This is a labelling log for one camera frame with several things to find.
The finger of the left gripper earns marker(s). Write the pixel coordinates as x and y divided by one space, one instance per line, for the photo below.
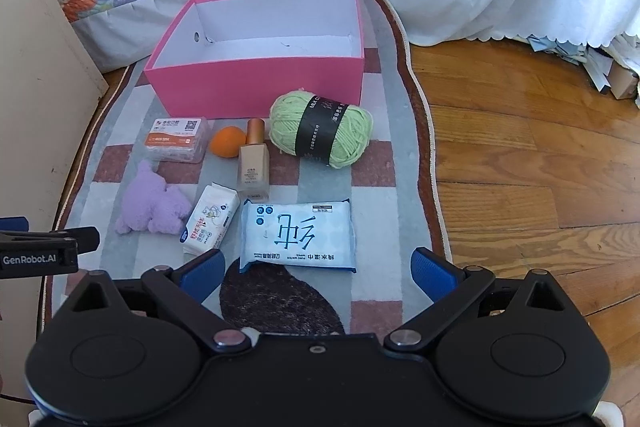
14 224
35 254

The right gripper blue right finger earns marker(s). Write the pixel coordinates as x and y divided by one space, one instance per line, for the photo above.
452 291

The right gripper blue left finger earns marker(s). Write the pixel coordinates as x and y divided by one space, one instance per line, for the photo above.
179 294

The white tissue pack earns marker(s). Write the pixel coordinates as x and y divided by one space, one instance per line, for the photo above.
210 219

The purple plush toy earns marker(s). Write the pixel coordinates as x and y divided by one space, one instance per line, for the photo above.
150 204

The blue wet wipes pack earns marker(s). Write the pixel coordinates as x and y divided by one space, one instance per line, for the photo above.
313 235

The foundation bottle gold cap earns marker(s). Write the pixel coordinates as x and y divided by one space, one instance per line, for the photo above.
253 176

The clear cotton swab box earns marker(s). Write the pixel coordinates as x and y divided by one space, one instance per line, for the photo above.
177 139

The orange makeup sponge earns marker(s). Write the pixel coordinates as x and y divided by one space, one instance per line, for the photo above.
227 142

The green yarn ball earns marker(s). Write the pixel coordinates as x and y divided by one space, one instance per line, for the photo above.
305 125

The checkered floor rug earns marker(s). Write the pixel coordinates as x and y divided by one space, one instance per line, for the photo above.
390 189

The pink cardboard box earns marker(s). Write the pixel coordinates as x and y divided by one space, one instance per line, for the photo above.
226 59

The papers under bed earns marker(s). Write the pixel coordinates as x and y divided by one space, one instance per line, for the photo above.
613 68

